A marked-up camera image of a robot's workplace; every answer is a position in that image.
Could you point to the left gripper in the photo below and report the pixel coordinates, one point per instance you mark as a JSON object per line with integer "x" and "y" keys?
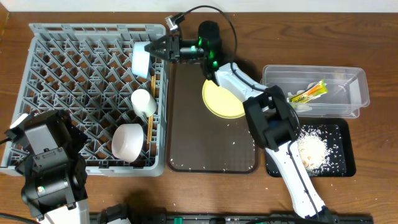
{"x": 20, "y": 137}

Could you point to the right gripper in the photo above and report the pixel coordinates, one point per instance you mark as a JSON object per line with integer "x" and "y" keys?
{"x": 173, "y": 48}

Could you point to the light blue saucer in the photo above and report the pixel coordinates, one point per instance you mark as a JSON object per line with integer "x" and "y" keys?
{"x": 140, "y": 60}

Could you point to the pale green cup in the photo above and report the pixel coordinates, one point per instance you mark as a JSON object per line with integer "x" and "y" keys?
{"x": 143, "y": 103}

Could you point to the yellow-green plate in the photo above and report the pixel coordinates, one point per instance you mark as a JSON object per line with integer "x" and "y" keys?
{"x": 221, "y": 102}

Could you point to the white bowl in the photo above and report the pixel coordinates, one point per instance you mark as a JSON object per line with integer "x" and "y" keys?
{"x": 127, "y": 142}

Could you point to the green snack wrapper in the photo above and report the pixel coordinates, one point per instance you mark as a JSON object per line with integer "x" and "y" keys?
{"x": 313, "y": 91}

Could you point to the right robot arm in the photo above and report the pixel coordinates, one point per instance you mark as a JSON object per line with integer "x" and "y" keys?
{"x": 273, "y": 123}

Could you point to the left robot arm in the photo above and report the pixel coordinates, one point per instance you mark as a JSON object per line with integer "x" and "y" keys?
{"x": 54, "y": 171}

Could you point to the black waste tray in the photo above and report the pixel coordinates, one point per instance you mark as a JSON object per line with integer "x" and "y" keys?
{"x": 347, "y": 145}

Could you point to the grey dish rack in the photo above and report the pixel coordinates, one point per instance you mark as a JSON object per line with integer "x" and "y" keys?
{"x": 85, "y": 69}

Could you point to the dark brown serving tray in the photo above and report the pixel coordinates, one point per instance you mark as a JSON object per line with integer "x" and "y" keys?
{"x": 200, "y": 141}

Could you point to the clear plastic container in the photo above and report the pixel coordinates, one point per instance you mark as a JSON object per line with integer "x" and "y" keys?
{"x": 347, "y": 88}

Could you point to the rice and food scraps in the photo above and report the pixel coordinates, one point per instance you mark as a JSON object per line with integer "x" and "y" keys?
{"x": 320, "y": 148}

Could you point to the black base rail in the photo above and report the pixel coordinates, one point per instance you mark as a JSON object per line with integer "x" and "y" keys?
{"x": 123, "y": 213}

